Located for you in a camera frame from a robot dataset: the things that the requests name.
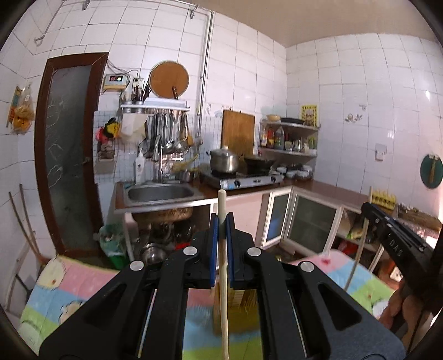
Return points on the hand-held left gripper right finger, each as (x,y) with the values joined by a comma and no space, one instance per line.
(231,249)

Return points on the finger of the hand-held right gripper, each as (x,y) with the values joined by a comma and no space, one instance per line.
(387,218)

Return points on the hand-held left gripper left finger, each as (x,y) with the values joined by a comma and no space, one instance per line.
(214,242)

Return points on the wooden chopstick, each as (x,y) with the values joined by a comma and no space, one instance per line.
(225,311)
(358,249)

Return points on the row of hanging steel utensils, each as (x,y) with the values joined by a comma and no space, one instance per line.
(168,135)

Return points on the person's right hand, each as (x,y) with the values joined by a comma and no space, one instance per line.
(392,308)

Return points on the yellow egg carton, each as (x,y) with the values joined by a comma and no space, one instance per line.
(382,200)

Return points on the red plastic bag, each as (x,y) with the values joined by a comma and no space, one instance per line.
(346,247)

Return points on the narrow glass cabinet door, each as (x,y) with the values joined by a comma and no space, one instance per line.
(277,218)

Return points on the steel basin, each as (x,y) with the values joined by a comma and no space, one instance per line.
(154,254)

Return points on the steel gas stove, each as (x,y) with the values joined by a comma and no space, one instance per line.
(242,180)

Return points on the small steel pot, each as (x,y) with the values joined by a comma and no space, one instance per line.
(185,176)

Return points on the stainless steel sink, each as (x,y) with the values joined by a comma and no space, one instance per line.
(159,194)

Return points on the wide glass cabinet door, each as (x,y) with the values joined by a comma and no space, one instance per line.
(313,221)

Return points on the steel pot with lid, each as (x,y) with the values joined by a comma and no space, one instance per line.
(223,161)

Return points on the black wok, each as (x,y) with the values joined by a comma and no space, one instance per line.
(258,162)

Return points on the stack of white bowls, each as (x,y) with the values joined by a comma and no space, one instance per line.
(294,173)

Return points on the green trash bin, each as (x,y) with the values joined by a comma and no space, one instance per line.
(112,245)

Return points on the chrome faucet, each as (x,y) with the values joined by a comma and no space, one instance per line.
(160,155)

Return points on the white soap pump bottle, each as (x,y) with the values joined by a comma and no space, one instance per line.
(139,169)

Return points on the steel corner shelf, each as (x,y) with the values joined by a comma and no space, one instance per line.
(297,152)

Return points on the rectangular wooden cutting board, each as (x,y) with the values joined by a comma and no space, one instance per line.
(238,131)

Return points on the row of condiment bottles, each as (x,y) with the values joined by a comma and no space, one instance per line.
(280,138)

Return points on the black frying pan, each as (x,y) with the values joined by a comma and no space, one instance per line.
(292,120)

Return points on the yellow bowl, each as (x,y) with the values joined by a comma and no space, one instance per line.
(273,117)

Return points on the white hanging cloth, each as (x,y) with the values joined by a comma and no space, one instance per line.
(133,126)

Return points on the pastel printed blanket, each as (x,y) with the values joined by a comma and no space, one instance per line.
(69,287)

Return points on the red and yellow gloves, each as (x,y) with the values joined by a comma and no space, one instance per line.
(110,129)

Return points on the steel chopstick cup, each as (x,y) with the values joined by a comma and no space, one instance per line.
(139,98)

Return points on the brown frosted glass door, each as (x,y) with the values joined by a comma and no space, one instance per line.
(69,155)

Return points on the round wooden cutting board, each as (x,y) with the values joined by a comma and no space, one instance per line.
(168,78)

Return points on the beige digital meter box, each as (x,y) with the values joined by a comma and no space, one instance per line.
(116,82)

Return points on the leaning wooden pole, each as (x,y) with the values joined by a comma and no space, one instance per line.
(26,221)

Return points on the hanging clear snack bag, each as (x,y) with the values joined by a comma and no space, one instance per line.
(22,110)

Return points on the green round wall plate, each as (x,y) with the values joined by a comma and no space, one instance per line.
(426,171)

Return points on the white wall socket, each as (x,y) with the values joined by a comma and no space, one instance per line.
(380,152)

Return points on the yellow wall poster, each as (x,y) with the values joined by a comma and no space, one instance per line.
(309,115)

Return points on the white wall utensil rack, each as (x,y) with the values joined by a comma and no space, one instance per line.
(155,107)

